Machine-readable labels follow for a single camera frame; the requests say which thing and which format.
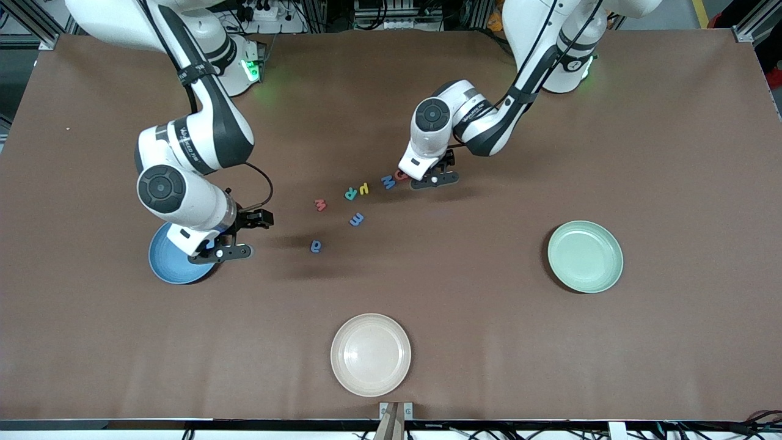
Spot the beige plate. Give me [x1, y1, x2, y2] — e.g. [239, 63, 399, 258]
[331, 313, 412, 398]

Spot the red black cable bundle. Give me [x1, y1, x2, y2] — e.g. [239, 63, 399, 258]
[660, 408, 782, 440]

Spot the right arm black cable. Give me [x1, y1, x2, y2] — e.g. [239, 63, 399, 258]
[137, 0, 274, 215]

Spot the tan mounting pole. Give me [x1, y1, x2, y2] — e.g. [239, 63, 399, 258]
[374, 403, 406, 440]

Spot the black equipment rack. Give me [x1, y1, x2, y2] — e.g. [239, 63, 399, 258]
[354, 0, 444, 31]

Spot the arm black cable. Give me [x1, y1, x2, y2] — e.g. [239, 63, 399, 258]
[449, 0, 605, 150]
[137, 0, 274, 215]

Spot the white power strip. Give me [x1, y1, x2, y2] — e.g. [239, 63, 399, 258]
[235, 0, 306, 34]

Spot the blue plate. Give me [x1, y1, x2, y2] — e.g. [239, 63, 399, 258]
[148, 221, 218, 285]

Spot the brown table cover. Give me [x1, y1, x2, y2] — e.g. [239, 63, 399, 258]
[0, 29, 782, 422]

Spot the light green plate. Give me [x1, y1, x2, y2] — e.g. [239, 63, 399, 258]
[547, 220, 624, 294]

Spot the aluminium frame profile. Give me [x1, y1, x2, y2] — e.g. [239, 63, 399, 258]
[733, 0, 782, 43]
[6, 0, 67, 51]

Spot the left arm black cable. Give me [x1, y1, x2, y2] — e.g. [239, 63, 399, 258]
[449, 0, 605, 150]

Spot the metal bracket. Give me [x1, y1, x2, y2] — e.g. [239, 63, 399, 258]
[379, 401, 414, 421]

